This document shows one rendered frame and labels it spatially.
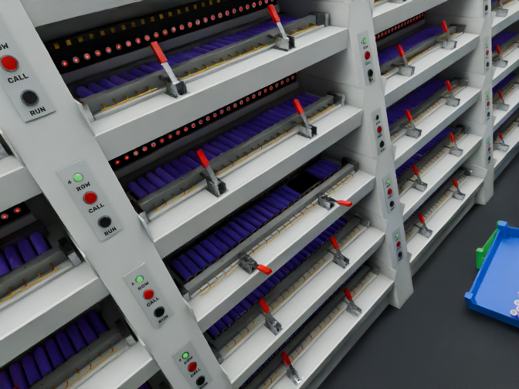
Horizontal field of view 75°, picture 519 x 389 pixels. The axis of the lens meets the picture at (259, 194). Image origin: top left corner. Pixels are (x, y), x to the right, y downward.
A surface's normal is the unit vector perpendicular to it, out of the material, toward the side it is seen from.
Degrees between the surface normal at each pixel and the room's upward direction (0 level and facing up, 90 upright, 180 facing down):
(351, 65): 90
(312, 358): 18
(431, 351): 0
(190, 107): 108
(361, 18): 90
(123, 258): 90
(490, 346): 0
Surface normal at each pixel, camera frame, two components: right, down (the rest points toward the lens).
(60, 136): 0.61, 0.17
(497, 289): -0.54, -0.63
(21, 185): 0.68, 0.42
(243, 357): -0.11, -0.76
